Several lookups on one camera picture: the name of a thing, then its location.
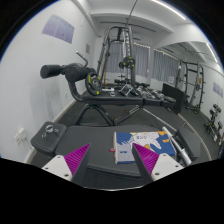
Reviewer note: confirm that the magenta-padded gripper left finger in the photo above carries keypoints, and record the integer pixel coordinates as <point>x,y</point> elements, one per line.
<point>76,158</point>

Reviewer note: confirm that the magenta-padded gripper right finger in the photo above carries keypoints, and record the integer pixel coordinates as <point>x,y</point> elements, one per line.
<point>148,159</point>

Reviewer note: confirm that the blue cartoon print towel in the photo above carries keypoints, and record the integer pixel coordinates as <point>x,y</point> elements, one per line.
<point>156,140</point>

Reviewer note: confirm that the grey steel power rack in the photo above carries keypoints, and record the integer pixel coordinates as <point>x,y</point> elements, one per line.
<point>130,46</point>

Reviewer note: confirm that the black upright board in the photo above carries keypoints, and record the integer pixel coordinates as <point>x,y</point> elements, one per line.
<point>174,96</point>

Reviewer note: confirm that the black roller pad weight bench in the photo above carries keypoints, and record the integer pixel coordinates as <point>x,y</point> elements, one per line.
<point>113,98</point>

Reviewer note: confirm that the black square seat pad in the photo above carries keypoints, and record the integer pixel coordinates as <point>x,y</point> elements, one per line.
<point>46,141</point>

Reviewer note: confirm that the grey window curtain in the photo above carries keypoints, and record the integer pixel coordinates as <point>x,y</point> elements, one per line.
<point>165,66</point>
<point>141,60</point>

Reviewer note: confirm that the small purple wall poster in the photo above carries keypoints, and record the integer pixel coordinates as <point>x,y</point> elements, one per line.
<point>218,89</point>

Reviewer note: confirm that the white wall socket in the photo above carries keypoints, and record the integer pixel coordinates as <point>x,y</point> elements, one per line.
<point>20,136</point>

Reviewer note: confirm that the small tan wall plaque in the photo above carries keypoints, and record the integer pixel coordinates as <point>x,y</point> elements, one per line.
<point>87,48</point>

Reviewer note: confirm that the chrome dumbbells group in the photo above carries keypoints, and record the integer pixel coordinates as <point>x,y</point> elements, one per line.
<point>153,92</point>

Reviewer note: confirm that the black yellow-marked weight plate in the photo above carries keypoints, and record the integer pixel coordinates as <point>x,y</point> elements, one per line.
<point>93,83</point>
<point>127,62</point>

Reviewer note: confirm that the dumbbell storage rack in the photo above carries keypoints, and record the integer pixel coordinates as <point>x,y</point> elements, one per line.
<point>215,123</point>

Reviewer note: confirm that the black steel squat rack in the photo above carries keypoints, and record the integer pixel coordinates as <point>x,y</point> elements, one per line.
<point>199,86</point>

